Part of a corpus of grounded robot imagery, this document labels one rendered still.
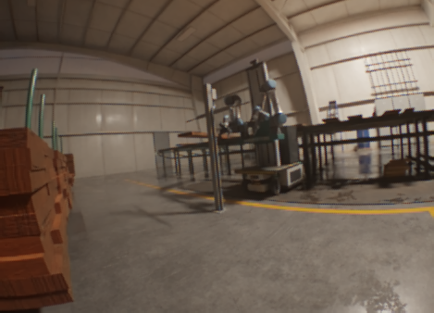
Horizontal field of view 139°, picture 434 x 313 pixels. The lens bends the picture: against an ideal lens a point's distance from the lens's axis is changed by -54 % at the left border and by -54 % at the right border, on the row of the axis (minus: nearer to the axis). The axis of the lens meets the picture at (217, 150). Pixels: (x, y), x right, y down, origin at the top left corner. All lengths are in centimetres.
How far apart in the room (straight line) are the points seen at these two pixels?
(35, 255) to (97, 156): 941
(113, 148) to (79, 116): 252
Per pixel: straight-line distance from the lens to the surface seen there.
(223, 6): 851
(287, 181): 225
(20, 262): 29
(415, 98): 884
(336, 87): 914
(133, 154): 1012
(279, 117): 204
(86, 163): 960
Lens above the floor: 61
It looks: level
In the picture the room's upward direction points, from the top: 6 degrees counter-clockwise
